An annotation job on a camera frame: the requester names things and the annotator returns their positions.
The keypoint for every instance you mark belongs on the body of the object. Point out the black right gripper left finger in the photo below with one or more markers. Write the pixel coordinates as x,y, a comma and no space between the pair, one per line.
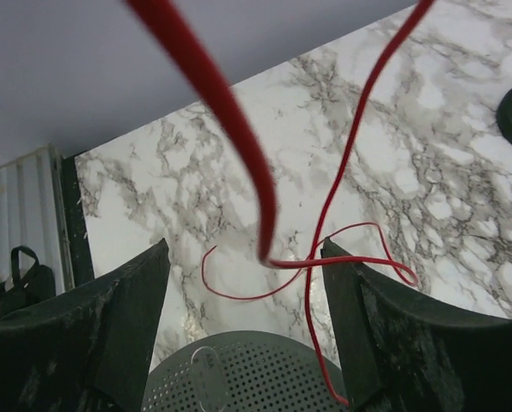
88,349

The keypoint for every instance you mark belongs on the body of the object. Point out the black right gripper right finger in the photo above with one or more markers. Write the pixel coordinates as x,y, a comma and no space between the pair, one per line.
401,350

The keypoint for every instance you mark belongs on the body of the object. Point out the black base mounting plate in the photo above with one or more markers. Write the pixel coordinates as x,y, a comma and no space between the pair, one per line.
80,257

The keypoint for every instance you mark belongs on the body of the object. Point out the white perforated cable spool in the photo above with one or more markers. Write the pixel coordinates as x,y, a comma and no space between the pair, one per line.
240,371

